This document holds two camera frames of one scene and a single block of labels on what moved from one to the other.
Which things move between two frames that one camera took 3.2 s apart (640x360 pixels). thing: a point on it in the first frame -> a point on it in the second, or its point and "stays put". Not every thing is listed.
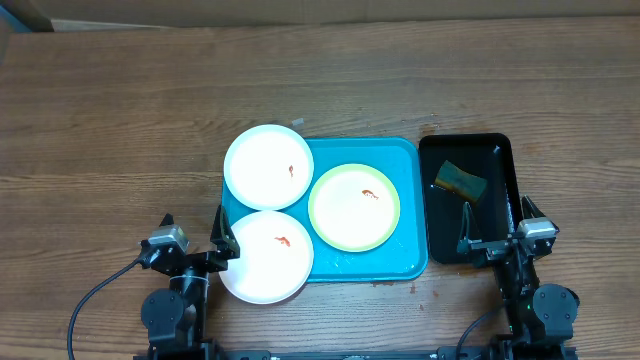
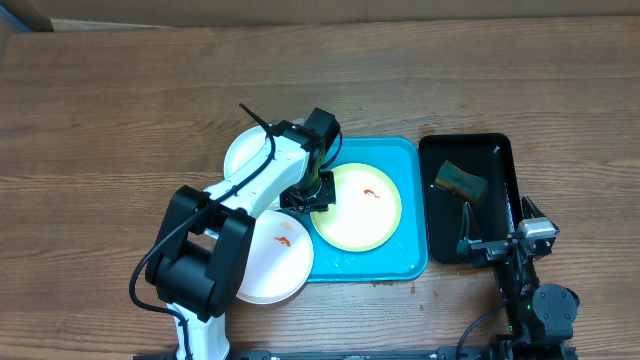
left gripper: [225, 247] -> [321, 204]
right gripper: [493, 252] stays put
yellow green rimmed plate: [354, 207] stays put
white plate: [274, 262] stays put
